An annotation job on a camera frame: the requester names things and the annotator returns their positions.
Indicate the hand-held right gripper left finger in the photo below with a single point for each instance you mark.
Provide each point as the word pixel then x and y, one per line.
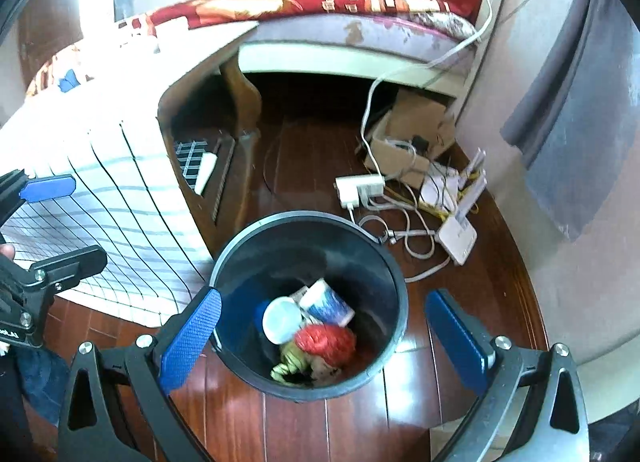
pixel 190 337

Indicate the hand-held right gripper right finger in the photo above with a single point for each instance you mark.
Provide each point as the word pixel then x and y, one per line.
pixel 457 339

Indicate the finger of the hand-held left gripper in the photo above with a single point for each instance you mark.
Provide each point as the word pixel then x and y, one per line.
pixel 70 267
pixel 47 188

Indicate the black plastic bucket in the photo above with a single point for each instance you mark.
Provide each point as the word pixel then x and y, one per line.
pixel 250 267

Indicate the blue paper cup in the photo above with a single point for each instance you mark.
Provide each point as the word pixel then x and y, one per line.
pixel 282 319
pixel 325 304

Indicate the red plastic bag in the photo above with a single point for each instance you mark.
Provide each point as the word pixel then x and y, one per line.
pixel 325 342

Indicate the white checkered tablecloth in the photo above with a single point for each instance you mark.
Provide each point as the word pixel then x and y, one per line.
pixel 100 152

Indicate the white router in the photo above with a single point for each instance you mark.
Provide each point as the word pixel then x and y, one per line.
pixel 457 239

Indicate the brown wooden door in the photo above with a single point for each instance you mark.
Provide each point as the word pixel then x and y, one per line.
pixel 45 42

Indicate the white modem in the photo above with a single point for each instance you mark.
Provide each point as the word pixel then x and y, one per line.
pixel 440 187

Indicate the white power strip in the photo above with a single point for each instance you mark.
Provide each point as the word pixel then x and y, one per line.
pixel 357 187

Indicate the cardboard box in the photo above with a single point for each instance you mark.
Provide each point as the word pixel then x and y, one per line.
pixel 390 152

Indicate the brown wooden table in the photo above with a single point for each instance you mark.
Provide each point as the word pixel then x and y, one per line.
pixel 240 92

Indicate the grey patterned curtain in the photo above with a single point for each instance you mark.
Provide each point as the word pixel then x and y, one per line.
pixel 575 132

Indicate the purple floral mattress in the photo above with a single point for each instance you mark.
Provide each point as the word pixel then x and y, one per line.
pixel 390 35

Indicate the floral pillow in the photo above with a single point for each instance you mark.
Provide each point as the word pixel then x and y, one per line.
pixel 445 22

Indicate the white bed frame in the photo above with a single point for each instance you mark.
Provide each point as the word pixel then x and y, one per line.
pixel 325 60

